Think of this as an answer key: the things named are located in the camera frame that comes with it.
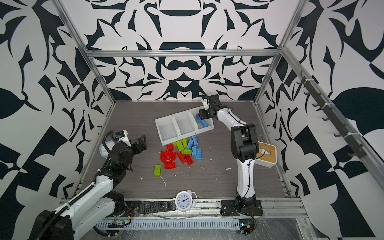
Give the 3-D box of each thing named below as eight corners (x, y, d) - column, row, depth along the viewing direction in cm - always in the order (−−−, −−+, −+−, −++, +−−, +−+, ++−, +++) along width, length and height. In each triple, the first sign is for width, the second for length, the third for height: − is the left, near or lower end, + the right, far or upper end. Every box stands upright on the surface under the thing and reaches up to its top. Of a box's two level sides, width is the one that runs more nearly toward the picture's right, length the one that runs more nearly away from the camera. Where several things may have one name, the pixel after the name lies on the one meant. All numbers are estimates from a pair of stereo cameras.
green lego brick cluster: (178, 159, 92) (178, 157, 90) (173, 145, 98) (173, 142, 96) (192, 154, 94) (192, 151, 92) (186, 140, 100) (186, 138, 98)
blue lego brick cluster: (191, 162, 91) (191, 161, 89) (184, 140, 100) (184, 138, 98) (204, 159, 92) (204, 157, 90) (196, 137, 102) (196, 135, 100)
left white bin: (161, 146, 96) (160, 141, 91) (156, 124, 107) (154, 119, 102) (180, 140, 99) (179, 135, 94) (173, 120, 109) (172, 114, 105)
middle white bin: (178, 139, 99) (178, 134, 94) (173, 119, 110) (172, 113, 105) (197, 135, 101) (197, 130, 96) (190, 115, 112) (190, 110, 107)
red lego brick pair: (175, 160, 92) (175, 159, 90) (178, 152, 95) (178, 151, 94) (192, 166, 90) (192, 164, 88) (195, 158, 93) (195, 156, 91)
